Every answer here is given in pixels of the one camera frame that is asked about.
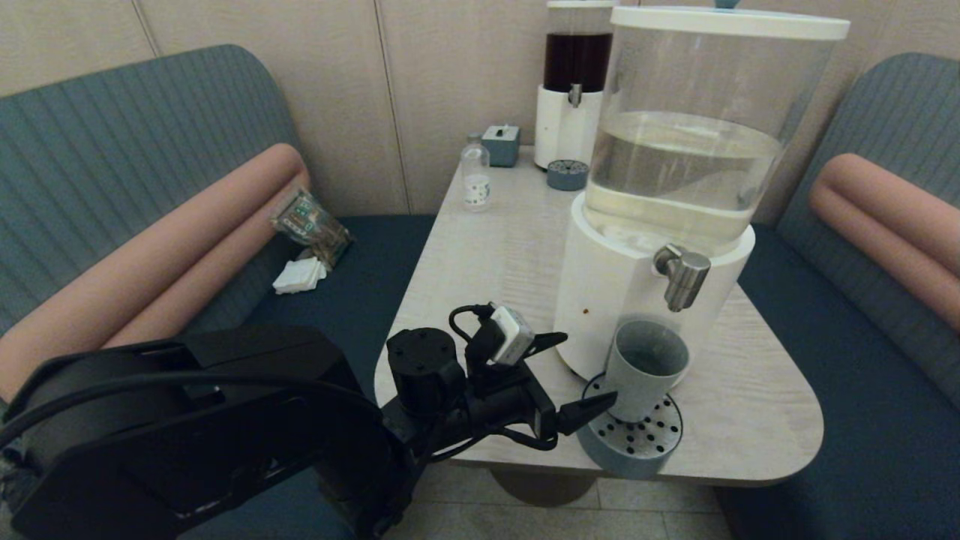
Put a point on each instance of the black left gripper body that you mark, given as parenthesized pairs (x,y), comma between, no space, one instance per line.
(502,409)

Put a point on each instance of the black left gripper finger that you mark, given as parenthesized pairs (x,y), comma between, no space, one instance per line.
(589,411)
(546,341)

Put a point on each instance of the grey-blue plastic cup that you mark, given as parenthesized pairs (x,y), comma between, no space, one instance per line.
(645,367)

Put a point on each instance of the metal dispenser tap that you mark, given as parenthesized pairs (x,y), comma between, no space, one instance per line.
(684,277)

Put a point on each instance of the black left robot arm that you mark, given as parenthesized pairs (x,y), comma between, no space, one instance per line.
(225,435)

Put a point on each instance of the large blue drip tray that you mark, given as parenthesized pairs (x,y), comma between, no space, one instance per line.
(622,454)

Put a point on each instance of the small blue drip tray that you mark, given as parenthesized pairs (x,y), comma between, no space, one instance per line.
(568,175)

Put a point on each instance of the small clear glass bottle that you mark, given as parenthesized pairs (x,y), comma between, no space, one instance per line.
(475,180)

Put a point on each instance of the blue tissue box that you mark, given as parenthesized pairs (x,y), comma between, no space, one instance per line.
(500,146)

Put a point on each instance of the white folded napkins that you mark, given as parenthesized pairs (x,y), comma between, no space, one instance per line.
(300,276)

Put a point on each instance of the clear water dispenser white base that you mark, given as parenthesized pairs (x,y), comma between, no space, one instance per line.
(697,150)

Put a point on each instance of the clear printed snack packet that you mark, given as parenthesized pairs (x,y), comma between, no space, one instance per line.
(311,225)

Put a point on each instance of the teal upholstered booth bench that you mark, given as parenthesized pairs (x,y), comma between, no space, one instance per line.
(862,390)
(262,262)

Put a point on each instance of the pink cylindrical bolster cushion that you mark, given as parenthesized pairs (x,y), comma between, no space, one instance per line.
(892,225)
(150,277)

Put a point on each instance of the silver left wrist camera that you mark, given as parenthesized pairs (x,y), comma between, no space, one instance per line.
(510,334)

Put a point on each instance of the brass table pedestal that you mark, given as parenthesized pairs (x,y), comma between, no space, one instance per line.
(544,487)

